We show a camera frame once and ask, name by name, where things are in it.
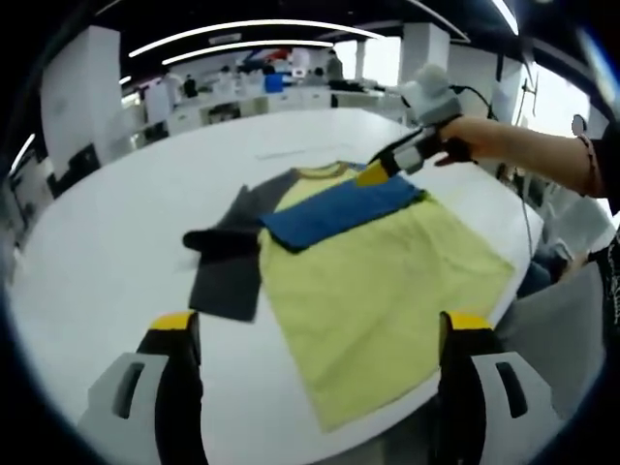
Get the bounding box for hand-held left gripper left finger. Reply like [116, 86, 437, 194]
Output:
[77, 311, 209, 465]

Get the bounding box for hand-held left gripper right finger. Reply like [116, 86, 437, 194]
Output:
[437, 311, 567, 465]

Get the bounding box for yellow blue grey garment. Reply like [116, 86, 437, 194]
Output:
[182, 161, 515, 434]

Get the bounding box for person's right hand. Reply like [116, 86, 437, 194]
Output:
[432, 115, 486, 170]

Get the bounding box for white square pillar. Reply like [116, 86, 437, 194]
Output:
[41, 26, 122, 169]
[401, 22, 451, 88]

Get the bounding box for person's grey trousers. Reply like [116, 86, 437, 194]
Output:
[498, 263, 609, 420]

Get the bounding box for white cabinet row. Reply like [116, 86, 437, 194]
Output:
[144, 86, 388, 137]

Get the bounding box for person's black printed shirt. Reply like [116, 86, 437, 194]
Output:
[588, 126, 620, 343]

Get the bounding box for black chair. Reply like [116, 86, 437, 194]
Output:
[50, 143, 101, 198]

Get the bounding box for black cable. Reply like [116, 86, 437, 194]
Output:
[452, 84, 499, 122]

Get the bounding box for black camera stand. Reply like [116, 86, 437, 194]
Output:
[521, 72, 540, 128]

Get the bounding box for red string bracelet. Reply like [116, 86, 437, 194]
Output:
[576, 134, 605, 195]

